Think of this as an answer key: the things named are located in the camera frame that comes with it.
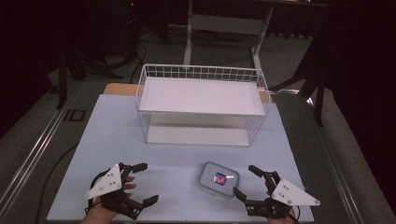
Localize black stand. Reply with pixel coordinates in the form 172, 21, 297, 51
55, 40, 124, 110
270, 46, 330, 127

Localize person's right hand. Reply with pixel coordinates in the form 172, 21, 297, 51
266, 207, 297, 224

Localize black floor cable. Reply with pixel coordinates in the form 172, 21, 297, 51
33, 143, 79, 224
128, 40, 149, 84

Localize clear plastic food container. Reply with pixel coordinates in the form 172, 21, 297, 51
198, 161, 241, 199

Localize aluminium floor rail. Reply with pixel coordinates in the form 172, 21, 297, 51
0, 79, 82, 216
305, 96, 372, 224

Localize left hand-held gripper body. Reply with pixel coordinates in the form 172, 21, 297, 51
85, 162, 145, 220

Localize white wire shelf rack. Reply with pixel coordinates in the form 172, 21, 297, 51
135, 63, 271, 147

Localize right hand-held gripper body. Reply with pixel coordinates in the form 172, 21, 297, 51
244, 171, 321, 219

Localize white metal desk frame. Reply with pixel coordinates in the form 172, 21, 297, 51
182, 0, 276, 70

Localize person's left hand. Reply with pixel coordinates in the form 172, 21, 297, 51
79, 175, 137, 224

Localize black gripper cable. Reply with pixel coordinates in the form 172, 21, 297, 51
85, 170, 110, 216

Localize pale blue table mat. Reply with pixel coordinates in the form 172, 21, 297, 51
46, 94, 316, 223

